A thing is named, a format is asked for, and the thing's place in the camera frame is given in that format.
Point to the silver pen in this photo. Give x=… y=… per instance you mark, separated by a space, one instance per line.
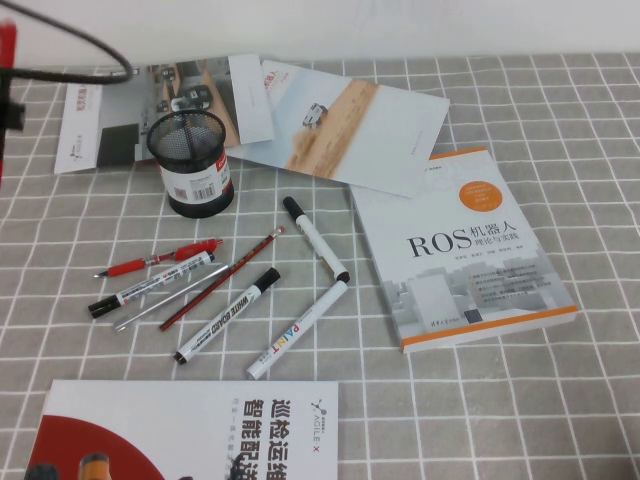
x=170 y=299

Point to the red black marker pen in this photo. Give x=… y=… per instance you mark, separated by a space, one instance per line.
x=7 y=42

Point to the white paint marker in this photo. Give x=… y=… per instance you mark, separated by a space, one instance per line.
x=300 y=325

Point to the white orange ROS book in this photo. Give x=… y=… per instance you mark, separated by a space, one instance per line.
x=450 y=250

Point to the desert photo brochure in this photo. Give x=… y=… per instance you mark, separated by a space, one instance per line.
x=350 y=125

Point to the white board marker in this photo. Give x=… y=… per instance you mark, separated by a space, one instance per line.
x=225 y=317

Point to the red black striped pencil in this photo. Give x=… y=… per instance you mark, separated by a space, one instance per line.
x=220 y=280

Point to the office photo brochure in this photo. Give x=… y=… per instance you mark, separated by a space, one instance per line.
x=120 y=115

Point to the red gel pen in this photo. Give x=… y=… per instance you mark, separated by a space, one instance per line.
x=150 y=262

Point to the red white AgileX brochure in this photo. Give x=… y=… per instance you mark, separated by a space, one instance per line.
x=200 y=430

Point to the small white black-capped pen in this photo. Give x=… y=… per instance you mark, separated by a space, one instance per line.
x=315 y=237

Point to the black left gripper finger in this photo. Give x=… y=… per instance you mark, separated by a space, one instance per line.
x=5 y=85
x=11 y=117

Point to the black mesh pen holder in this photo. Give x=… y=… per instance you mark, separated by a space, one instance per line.
x=200 y=170

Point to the black capped labelled marker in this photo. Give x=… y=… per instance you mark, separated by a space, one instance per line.
x=150 y=285

